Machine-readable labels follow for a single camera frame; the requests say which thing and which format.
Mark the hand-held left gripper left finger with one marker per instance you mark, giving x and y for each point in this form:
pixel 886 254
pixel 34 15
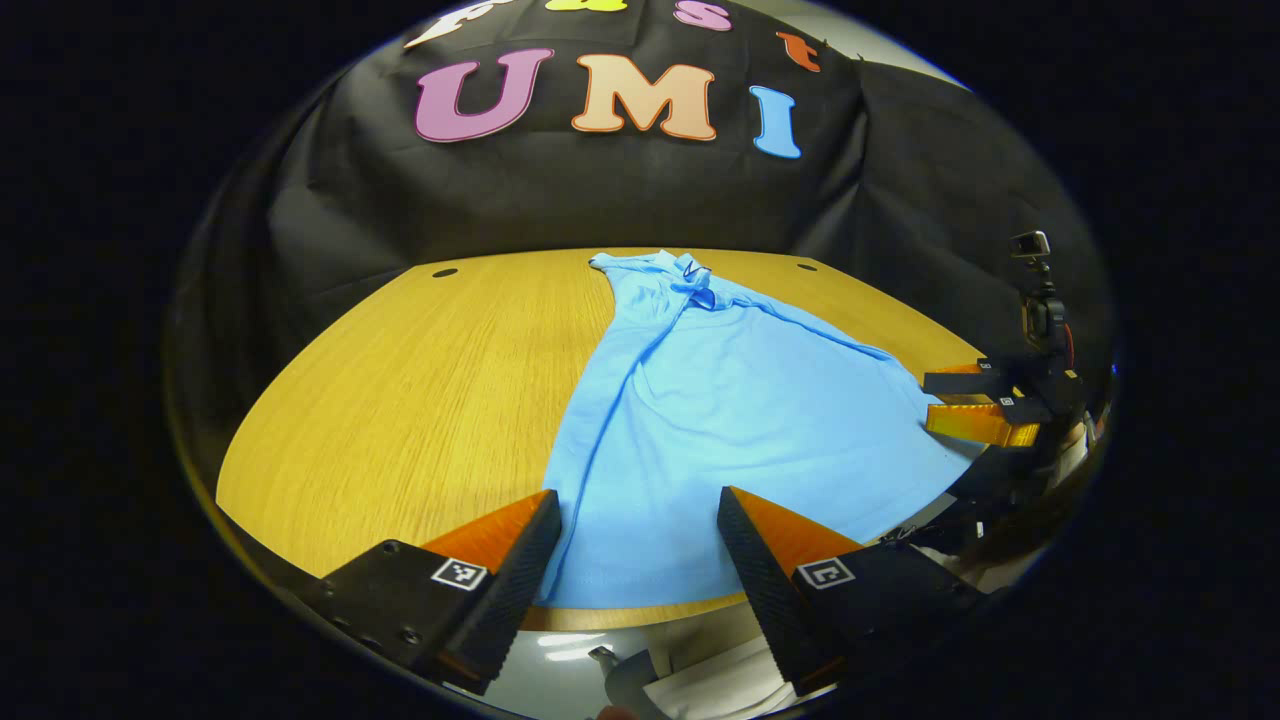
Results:
pixel 515 590

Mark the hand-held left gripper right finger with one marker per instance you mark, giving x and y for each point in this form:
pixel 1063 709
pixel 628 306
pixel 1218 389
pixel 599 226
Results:
pixel 765 590

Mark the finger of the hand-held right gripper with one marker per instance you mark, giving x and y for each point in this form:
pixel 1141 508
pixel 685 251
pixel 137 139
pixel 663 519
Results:
pixel 985 422
pixel 965 380

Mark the light blue T-shirt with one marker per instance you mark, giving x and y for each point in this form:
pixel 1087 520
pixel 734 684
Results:
pixel 740 420

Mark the black backdrop cloth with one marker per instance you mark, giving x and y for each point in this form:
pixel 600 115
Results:
pixel 600 190

